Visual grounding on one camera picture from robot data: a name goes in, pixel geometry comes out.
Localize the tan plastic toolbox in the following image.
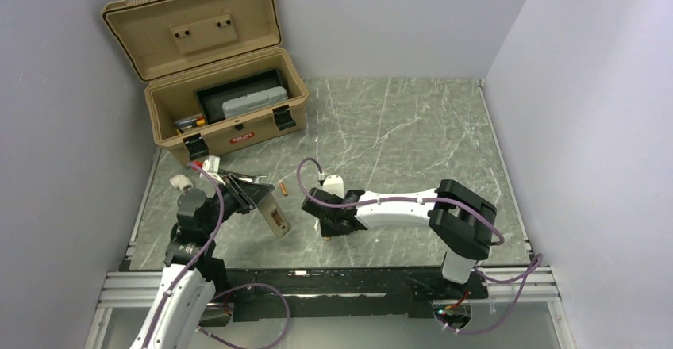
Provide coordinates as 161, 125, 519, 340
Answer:
101, 0, 310, 166

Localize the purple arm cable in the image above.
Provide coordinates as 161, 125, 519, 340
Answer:
137, 161, 291, 349
296, 157, 544, 336

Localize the grey plastic case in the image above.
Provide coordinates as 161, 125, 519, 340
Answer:
221, 86, 288, 119

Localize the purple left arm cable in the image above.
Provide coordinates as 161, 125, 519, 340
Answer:
137, 161, 291, 349

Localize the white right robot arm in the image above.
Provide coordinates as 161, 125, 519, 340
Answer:
302, 179, 504, 297

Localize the white plastic pipe fitting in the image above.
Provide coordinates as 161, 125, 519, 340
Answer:
169, 174, 194, 192

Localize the black tray in toolbox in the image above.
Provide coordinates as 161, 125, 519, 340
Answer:
195, 68, 290, 124

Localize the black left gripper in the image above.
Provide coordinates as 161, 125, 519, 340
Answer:
202, 173, 274, 235

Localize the pack of batteries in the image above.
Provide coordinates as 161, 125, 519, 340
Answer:
174, 114, 207, 134

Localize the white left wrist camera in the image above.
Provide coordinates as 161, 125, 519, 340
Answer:
192, 155, 225, 184

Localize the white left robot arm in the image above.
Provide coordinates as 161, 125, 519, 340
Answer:
131, 174, 274, 348

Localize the white remote control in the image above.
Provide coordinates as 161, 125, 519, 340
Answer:
257, 193, 291, 239

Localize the silver open-end wrench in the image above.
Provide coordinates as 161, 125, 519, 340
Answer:
217, 169, 268, 184

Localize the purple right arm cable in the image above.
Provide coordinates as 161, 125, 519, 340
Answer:
296, 157, 544, 336

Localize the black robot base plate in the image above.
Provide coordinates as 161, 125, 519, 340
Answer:
200, 266, 489, 327

